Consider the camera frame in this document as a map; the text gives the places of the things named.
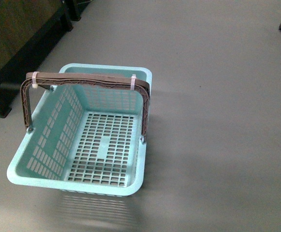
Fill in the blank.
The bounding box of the light blue plastic basket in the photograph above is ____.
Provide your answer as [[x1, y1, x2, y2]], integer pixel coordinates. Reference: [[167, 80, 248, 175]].
[[7, 63, 152, 196]]

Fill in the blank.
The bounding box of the brown basket handle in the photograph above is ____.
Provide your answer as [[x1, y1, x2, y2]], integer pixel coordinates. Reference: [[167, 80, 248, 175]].
[[20, 72, 150, 140]]

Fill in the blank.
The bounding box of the dark wooden display stand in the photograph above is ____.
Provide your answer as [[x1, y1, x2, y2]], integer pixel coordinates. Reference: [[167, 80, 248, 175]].
[[0, 0, 90, 118]]

